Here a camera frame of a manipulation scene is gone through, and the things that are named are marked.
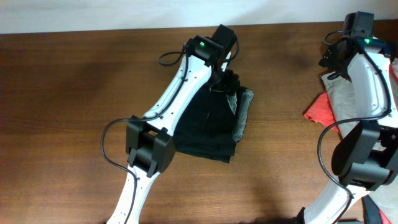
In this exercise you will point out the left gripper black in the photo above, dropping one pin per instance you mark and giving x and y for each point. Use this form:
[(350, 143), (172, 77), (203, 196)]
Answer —
[(228, 82)]

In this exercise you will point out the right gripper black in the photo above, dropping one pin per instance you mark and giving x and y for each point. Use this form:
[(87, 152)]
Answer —
[(329, 60)]

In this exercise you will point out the black shorts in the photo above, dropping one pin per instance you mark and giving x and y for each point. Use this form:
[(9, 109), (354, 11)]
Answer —
[(213, 123)]

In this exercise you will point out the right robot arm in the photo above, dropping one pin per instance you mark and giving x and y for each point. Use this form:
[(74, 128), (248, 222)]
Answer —
[(366, 157)]

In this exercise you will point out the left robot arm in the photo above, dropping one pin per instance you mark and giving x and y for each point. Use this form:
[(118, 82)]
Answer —
[(149, 140)]

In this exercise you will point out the red shirt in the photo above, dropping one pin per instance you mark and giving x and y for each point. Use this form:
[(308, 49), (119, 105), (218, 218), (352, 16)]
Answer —
[(321, 112)]

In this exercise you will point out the grey khaki shorts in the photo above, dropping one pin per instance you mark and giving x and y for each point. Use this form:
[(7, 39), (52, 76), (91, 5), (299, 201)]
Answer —
[(380, 206)]

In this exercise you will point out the dark garment bottom right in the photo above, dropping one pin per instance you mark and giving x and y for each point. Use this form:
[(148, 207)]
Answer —
[(371, 211)]

